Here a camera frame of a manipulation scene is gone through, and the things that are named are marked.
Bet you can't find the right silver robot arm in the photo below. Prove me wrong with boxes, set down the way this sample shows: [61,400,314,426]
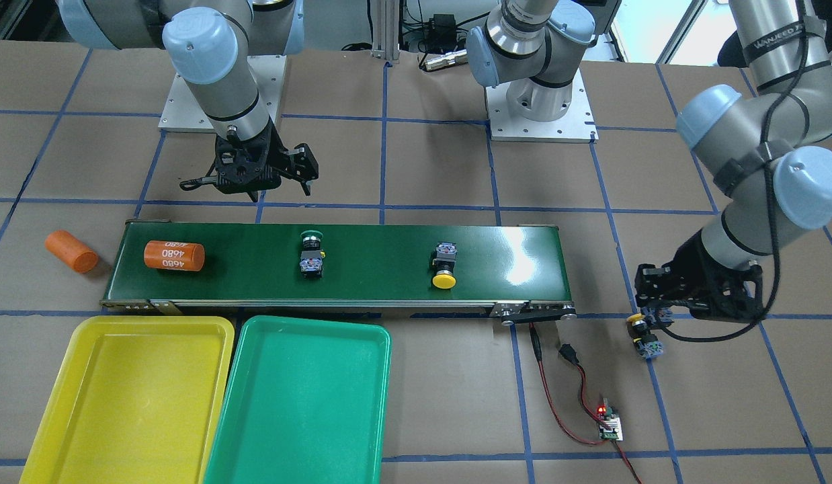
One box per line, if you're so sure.
[57,1,320,201]

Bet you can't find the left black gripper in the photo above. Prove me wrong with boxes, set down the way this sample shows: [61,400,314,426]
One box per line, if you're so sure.
[634,233,764,323]

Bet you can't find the red black power cable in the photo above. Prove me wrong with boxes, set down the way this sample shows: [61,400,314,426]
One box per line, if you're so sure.
[528,323,642,484]

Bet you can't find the plain orange cylinder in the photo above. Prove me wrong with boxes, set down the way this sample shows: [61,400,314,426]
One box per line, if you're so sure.
[44,230,99,274]

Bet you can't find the yellow plastic tray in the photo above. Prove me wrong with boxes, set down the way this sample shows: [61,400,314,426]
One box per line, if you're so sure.
[21,315,235,483]

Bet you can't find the green push button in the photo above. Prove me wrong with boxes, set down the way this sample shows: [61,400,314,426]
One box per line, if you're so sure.
[298,230,326,278]

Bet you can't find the orange cylinder with label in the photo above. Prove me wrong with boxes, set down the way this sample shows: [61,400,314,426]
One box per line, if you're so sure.
[143,240,205,272]

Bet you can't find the small controller circuit board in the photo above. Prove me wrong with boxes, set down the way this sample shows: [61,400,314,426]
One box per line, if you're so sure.
[596,399,623,442]

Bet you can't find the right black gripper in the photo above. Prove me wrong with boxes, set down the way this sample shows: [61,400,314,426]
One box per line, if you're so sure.
[213,120,289,201]

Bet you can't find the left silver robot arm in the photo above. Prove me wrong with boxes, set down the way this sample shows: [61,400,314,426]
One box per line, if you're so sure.
[465,1,832,323]

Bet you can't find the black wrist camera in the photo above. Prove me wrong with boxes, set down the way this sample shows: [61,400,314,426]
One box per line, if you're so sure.
[284,143,320,196]

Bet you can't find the green plastic tray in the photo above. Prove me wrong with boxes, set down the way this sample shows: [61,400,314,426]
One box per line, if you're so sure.
[204,315,392,483]

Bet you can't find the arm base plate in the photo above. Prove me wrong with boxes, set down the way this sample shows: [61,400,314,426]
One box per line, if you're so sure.
[158,55,289,134]
[485,70,599,143]

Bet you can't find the yellow mushroom push button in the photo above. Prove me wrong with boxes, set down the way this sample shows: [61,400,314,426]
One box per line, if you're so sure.
[431,242,457,289]

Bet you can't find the green conveyor belt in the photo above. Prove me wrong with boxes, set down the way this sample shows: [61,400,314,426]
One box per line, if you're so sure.
[101,220,577,325]

